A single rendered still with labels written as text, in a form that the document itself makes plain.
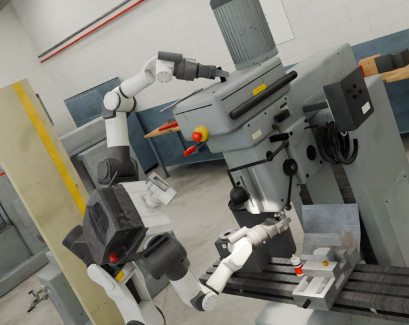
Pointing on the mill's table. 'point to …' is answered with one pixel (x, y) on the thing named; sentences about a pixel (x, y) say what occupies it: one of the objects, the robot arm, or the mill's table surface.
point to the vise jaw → (315, 267)
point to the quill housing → (266, 173)
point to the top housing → (229, 99)
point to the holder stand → (260, 258)
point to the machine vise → (300, 295)
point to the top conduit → (262, 95)
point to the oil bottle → (297, 265)
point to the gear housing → (251, 129)
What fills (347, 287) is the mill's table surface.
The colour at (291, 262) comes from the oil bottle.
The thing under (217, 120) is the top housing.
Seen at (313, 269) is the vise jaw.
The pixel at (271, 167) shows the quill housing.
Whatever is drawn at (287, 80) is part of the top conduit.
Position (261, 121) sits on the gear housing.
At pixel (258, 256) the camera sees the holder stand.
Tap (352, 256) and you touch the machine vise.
